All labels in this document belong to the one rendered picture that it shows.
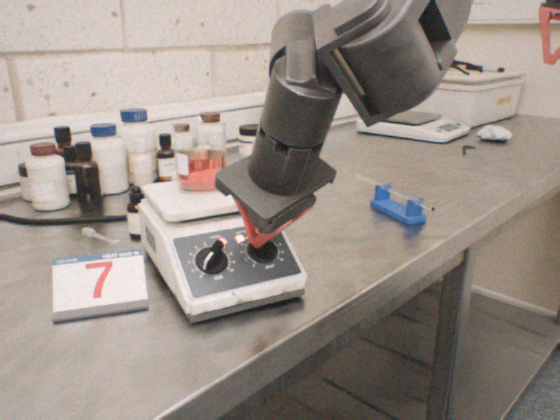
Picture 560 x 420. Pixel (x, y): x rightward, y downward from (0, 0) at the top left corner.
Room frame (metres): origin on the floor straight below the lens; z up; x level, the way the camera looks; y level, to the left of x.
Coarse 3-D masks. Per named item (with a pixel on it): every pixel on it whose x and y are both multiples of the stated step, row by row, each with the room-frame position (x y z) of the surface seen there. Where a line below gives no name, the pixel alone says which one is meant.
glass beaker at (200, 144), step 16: (176, 128) 0.56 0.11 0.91; (192, 128) 0.55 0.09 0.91; (208, 128) 0.56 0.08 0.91; (224, 128) 0.58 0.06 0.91; (176, 144) 0.56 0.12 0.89; (192, 144) 0.55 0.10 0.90; (208, 144) 0.56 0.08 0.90; (224, 144) 0.57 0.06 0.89; (176, 160) 0.57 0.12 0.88; (192, 160) 0.55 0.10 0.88; (208, 160) 0.55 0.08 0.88; (224, 160) 0.57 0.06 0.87; (176, 176) 0.57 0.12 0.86; (192, 176) 0.55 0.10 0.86; (208, 176) 0.55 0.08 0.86; (192, 192) 0.55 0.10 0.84; (208, 192) 0.55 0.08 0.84
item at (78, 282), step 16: (64, 272) 0.47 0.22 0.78; (80, 272) 0.48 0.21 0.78; (96, 272) 0.48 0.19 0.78; (112, 272) 0.48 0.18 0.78; (128, 272) 0.49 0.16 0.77; (64, 288) 0.46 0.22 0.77; (80, 288) 0.46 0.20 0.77; (96, 288) 0.47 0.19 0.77; (112, 288) 0.47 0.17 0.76; (128, 288) 0.47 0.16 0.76; (64, 304) 0.45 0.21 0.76
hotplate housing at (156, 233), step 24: (144, 216) 0.56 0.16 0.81; (216, 216) 0.53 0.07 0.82; (240, 216) 0.53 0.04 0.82; (144, 240) 0.57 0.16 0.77; (168, 240) 0.48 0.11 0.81; (288, 240) 0.52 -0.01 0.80; (168, 264) 0.47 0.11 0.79; (240, 288) 0.45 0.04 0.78; (264, 288) 0.45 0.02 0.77; (288, 288) 0.46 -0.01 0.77; (192, 312) 0.42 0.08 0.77; (216, 312) 0.43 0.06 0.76
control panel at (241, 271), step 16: (176, 240) 0.48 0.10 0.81; (192, 240) 0.48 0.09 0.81; (208, 240) 0.49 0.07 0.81; (272, 240) 0.51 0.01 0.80; (192, 256) 0.46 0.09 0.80; (240, 256) 0.48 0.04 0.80; (288, 256) 0.49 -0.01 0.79; (192, 272) 0.45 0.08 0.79; (224, 272) 0.46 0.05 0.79; (240, 272) 0.46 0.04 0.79; (256, 272) 0.46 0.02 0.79; (272, 272) 0.47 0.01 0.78; (288, 272) 0.47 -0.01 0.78; (192, 288) 0.43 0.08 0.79; (208, 288) 0.44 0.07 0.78; (224, 288) 0.44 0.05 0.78
